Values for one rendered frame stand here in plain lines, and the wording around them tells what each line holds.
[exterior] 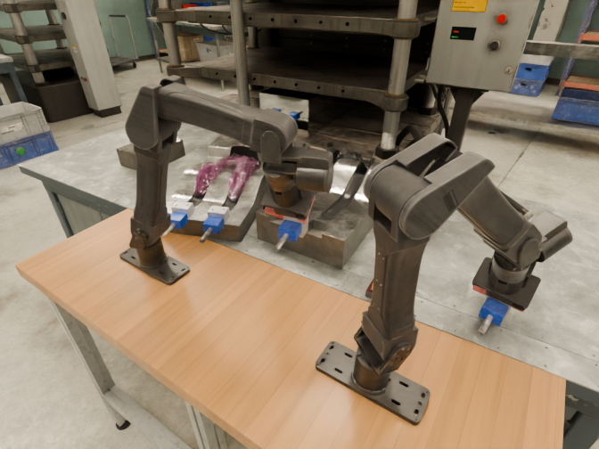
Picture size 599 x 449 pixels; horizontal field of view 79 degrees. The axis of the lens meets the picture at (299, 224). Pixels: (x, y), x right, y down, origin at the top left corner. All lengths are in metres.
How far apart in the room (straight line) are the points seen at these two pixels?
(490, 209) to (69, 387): 1.73
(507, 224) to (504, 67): 1.01
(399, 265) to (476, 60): 1.15
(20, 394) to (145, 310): 1.17
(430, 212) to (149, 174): 0.57
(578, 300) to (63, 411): 1.77
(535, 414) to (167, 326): 0.70
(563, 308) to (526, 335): 0.14
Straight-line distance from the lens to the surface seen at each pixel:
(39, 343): 2.15
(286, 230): 0.80
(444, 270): 0.99
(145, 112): 0.73
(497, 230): 0.59
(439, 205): 0.44
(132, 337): 0.85
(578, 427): 1.05
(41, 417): 1.88
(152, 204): 0.85
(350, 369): 0.73
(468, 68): 1.56
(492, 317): 0.86
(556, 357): 0.90
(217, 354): 0.77
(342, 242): 0.88
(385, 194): 0.45
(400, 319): 0.58
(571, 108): 4.51
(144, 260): 0.97
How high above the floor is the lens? 1.40
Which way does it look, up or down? 34 degrees down
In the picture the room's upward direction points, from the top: straight up
